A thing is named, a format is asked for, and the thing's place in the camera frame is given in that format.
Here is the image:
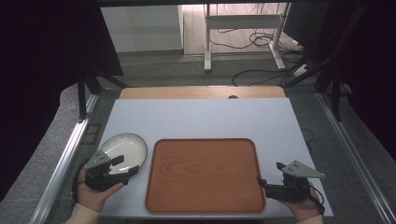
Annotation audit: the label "brown wooden tray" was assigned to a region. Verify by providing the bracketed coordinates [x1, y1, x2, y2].
[145, 137, 267, 215]

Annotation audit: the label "black floor cables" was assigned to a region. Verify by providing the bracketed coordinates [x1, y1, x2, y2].
[208, 29, 307, 88]

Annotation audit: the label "aluminium rail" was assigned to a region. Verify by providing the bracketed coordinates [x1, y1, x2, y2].
[28, 92, 100, 224]
[315, 91, 396, 224]

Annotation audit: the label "white table board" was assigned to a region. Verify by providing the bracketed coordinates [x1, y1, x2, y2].
[98, 97, 334, 219]

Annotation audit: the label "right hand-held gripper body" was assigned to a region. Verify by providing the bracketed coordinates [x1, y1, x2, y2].
[264, 160, 327, 203]

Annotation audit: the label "person's right hand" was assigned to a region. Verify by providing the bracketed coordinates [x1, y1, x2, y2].
[277, 188, 322, 223]

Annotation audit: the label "white metal desk frame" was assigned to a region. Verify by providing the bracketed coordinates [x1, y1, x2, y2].
[203, 3, 291, 73]

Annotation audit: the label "white cabinet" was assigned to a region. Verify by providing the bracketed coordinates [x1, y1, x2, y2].
[100, 4, 185, 54]

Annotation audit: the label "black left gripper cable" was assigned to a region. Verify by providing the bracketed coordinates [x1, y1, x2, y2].
[71, 159, 91, 203]

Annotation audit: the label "light wooden table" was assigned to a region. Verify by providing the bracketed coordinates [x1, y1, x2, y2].
[119, 86, 287, 100]

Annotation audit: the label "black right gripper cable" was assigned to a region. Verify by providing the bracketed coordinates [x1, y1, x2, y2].
[305, 182, 326, 217]

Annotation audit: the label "dark curtain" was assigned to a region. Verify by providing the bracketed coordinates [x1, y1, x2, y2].
[0, 0, 124, 202]
[306, 0, 396, 154]

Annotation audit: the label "white plate with dark rim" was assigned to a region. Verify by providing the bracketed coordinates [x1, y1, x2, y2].
[98, 133, 149, 176]

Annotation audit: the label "black metal stand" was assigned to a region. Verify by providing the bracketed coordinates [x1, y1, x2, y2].
[313, 69, 345, 123]
[77, 65, 129, 121]

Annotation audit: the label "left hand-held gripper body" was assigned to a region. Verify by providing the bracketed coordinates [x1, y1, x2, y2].
[83, 149, 131, 192]

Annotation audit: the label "white power strip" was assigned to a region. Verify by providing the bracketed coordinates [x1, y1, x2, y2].
[292, 63, 310, 77]

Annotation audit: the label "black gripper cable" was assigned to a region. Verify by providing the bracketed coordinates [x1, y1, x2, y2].
[305, 182, 326, 217]
[71, 159, 91, 203]

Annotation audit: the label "person's left hand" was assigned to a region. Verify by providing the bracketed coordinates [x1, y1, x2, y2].
[76, 169, 125, 213]

